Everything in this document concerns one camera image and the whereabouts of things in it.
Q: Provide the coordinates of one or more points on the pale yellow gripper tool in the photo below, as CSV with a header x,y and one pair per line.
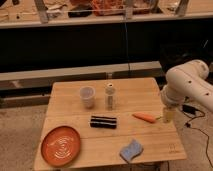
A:
x,y
168,114

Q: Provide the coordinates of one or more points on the clear plastic bottle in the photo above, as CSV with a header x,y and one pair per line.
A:
x,y
109,96

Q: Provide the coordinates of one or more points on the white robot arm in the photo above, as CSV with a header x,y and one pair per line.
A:
x,y
186,80

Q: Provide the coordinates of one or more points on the orange carrot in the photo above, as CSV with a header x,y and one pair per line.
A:
x,y
146,117

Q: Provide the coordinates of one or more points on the blue sponge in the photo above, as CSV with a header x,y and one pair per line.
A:
x,y
132,150

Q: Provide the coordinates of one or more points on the wooden table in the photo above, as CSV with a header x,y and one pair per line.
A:
x,y
101,146

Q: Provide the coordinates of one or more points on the black striped block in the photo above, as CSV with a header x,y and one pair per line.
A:
x,y
103,122

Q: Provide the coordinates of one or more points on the clear plastic cup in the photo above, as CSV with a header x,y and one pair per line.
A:
x,y
87,96

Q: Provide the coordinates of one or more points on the orange plate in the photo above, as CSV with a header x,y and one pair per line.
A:
x,y
61,146

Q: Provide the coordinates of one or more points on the long wooden shelf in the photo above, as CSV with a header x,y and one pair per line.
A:
x,y
44,13

